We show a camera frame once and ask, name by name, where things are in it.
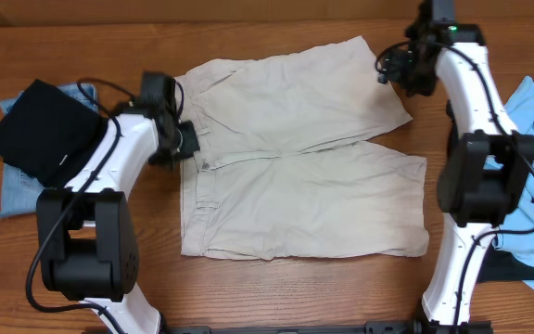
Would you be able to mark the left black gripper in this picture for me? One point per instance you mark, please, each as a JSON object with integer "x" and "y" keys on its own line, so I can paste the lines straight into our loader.
{"x": 187, "y": 130}

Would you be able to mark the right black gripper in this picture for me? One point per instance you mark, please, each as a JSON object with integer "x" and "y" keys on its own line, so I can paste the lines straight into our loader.
{"x": 389, "y": 73}

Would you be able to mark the beige khaki shorts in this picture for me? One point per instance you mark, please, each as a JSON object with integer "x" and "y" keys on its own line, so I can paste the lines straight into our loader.
{"x": 288, "y": 165}

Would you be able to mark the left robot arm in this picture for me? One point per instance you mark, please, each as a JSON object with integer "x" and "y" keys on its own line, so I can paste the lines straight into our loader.
{"x": 88, "y": 255}

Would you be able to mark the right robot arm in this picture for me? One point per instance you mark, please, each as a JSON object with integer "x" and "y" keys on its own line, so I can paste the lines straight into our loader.
{"x": 488, "y": 160}

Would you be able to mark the folded black garment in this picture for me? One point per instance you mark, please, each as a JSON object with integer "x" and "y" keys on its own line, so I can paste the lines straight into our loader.
{"x": 49, "y": 135}

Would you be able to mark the folded blue denim jeans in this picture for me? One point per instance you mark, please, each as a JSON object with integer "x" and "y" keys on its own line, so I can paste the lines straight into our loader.
{"x": 19, "y": 192}

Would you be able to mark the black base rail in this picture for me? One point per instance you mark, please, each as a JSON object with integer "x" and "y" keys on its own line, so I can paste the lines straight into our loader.
{"x": 285, "y": 330}

